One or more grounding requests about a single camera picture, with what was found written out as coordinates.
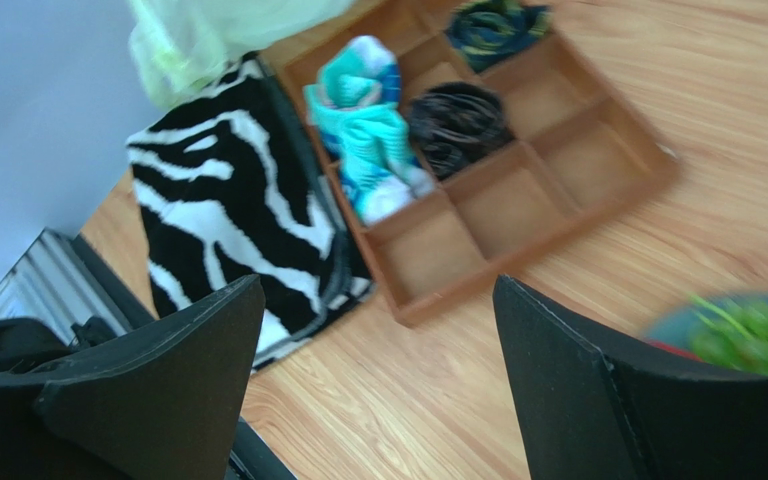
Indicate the aluminium frame rail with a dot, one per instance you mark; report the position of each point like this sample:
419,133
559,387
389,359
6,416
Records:
52,304

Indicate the black rolled sock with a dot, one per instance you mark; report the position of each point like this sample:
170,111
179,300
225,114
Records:
456,124

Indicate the dark blue patterned sock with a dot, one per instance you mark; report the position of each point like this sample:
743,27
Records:
486,33

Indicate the pale green plastic bag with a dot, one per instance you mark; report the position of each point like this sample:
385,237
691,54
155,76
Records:
178,46

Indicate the wooden compartment tray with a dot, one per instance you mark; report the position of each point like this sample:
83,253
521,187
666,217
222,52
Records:
580,154

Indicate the green grape bunch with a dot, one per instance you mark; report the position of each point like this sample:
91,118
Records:
732,334

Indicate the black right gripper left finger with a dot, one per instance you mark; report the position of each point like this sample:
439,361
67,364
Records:
161,402

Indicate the teal white sock pair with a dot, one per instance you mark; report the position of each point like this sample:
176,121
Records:
353,104

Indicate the red apple left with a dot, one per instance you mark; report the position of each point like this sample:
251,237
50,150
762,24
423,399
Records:
673,349

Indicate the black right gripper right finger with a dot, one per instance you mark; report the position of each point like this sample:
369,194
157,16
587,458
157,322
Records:
595,403

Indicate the zebra striped cloth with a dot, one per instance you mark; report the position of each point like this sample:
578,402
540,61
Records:
228,186

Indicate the grey blue plate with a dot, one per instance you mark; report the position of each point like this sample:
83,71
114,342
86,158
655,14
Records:
676,327

